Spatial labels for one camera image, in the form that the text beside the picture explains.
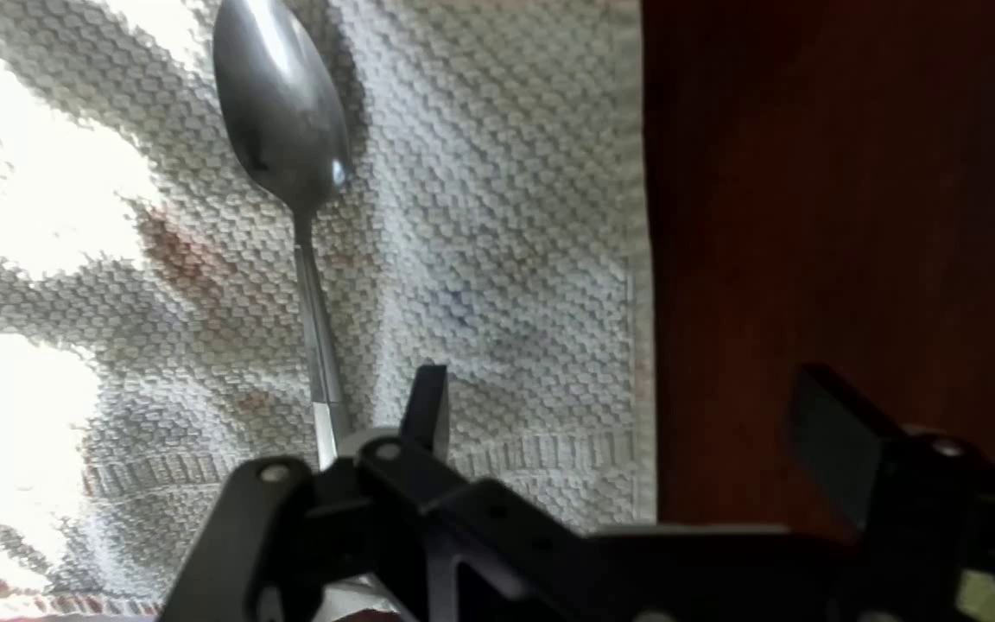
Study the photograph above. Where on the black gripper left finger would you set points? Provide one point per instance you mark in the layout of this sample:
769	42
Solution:
425	410

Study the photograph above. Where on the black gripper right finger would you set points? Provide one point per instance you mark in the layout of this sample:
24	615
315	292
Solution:
846	447

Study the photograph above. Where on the white paper towel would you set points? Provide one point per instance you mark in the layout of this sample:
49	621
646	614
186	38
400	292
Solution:
150	339

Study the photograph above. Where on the silver metal spoon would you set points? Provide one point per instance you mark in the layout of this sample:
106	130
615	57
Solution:
292	137

